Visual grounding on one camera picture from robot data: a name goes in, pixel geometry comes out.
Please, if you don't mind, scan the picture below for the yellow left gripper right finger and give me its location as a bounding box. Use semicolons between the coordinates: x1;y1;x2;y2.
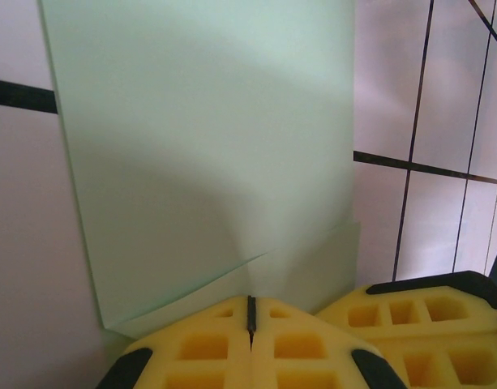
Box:
251;295;399;389

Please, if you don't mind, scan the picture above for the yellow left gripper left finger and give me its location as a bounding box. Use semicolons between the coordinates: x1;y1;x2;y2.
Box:
96;295;254;389

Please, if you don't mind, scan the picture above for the light green paper sheet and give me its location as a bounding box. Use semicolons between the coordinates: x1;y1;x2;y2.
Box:
36;0;362;337

